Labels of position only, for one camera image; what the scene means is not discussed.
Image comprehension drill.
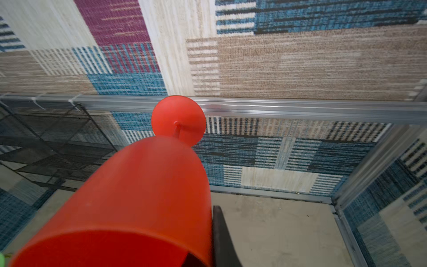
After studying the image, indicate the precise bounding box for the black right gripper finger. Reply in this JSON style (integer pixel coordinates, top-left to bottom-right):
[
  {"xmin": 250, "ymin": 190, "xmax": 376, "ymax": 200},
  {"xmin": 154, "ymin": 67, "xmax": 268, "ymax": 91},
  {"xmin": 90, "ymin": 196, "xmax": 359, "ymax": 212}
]
[{"xmin": 212, "ymin": 205, "xmax": 242, "ymax": 267}]

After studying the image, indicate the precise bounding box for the red plastic wine glass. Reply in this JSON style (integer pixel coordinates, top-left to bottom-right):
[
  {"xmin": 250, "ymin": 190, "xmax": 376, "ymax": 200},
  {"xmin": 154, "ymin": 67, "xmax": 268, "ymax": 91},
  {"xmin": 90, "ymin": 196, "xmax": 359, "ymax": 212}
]
[{"xmin": 10, "ymin": 96, "xmax": 214, "ymax": 267}]

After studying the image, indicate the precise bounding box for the black mesh shelf rack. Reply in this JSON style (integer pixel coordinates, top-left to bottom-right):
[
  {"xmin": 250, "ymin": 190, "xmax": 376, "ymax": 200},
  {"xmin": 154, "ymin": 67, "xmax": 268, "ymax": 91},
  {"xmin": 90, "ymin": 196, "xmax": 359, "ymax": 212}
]
[{"xmin": 1, "ymin": 102, "xmax": 129, "ymax": 191}]

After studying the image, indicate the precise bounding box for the green plastic wine glass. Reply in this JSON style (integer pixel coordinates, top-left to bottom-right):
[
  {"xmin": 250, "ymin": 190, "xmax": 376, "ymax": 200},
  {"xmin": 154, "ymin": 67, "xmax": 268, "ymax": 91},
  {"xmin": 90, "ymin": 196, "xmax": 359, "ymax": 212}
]
[{"xmin": 0, "ymin": 253, "xmax": 6, "ymax": 267}]

